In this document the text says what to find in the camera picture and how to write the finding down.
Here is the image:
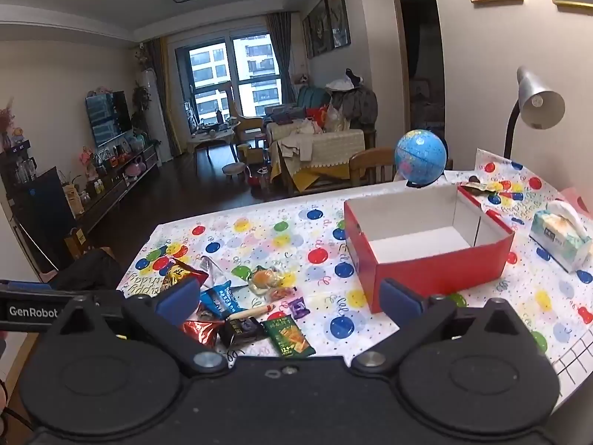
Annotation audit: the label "brown and yellow curtain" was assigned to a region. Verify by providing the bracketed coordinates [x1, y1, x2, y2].
[146, 37, 183, 158]

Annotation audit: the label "balloon-print tablecloth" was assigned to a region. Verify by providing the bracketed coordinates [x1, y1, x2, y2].
[116, 148, 593, 399]

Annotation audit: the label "red and gold snack packet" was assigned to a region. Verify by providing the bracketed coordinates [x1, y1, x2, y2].
[160, 260, 209, 294]

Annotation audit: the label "teal armchair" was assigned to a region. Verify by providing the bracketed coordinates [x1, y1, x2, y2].
[296, 86, 332, 112]

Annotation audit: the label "white standing air conditioner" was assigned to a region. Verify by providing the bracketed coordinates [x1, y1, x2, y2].
[141, 69, 164, 165]

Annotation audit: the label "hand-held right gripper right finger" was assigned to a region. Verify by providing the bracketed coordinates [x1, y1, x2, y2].
[349, 278, 533, 377]

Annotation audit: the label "large window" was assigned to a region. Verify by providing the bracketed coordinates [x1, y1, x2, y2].
[176, 32, 284, 126]

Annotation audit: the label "white grid-pattern sheet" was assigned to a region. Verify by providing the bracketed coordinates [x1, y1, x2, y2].
[549, 334, 593, 402]

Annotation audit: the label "black cabinet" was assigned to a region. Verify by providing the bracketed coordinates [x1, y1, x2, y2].
[0, 141, 77, 270]

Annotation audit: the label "silver desk lamp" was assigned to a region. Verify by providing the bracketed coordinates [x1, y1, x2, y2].
[503, 66, 566, 161]

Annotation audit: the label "grey curtain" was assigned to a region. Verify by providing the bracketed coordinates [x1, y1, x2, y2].
[266, 11, 297, 103]

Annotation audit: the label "red foil snack packet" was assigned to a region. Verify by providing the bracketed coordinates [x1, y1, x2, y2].
[180, 317, 228, 349]

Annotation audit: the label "purple candy packet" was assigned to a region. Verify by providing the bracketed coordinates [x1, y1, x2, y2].
[286, 297, 309, 320]

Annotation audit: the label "dark TV cabinet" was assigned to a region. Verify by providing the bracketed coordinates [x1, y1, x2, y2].
[69, 144, 163, 233]

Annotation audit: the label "blue snack packet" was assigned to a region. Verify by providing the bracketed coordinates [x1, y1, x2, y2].
[199, 280, 248, 318]

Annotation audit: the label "black snack packet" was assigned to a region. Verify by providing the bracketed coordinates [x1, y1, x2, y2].
[219, 316, 266, 347]

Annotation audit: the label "green snack packet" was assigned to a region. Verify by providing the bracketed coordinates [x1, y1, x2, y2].
[263, 314, 317, 359]

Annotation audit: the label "green potted plant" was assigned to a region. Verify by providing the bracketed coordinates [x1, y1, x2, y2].
[132, 81, 153, 126]

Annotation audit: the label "pile of clothes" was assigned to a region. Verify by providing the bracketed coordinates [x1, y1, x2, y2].
[327, 69, 378, 126]

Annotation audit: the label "tan sausage stick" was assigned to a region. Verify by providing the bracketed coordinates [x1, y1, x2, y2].
[226, 303, 276, 320]

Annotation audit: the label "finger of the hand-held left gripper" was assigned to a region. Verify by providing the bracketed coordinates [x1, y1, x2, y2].
[0, 290, 90, 334]
[0, 280, 54, 291]

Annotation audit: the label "dried flowers in vase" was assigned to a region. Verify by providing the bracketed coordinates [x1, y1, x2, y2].
[0, 99, 17, 149]

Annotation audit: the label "television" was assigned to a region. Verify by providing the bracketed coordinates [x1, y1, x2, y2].
[86, 90, 134, 148]

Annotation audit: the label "red cardboard box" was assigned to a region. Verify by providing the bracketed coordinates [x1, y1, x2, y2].
[344, 184, 516, 314]

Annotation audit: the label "clear packet with pastry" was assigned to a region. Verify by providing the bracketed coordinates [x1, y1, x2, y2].
[248, 264, 285, 295]

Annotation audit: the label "flat colourful snack packet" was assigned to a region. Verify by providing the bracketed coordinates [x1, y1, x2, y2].
[458, 181, 503, 194]

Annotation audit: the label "wooden chair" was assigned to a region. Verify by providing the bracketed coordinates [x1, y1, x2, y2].
[348, 146, 399, 186]

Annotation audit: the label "pink cushion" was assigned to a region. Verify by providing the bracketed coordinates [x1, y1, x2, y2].
[560, 186, 593, 218]

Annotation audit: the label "sofa with cream cover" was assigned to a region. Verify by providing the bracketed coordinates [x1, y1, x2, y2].
[266, 121, 367, 191]

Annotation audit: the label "yellow armchair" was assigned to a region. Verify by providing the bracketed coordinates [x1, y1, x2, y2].
[227, 81, 265, 144]

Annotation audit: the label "blue globe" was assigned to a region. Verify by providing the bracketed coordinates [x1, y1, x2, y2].
[394, 130, 449, 189]

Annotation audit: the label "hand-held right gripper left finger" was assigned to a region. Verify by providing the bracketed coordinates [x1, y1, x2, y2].
[45, 276, 229, 377]

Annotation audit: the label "tissue pack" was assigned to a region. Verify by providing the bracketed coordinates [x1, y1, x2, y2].
[528, 199, 593, 273]

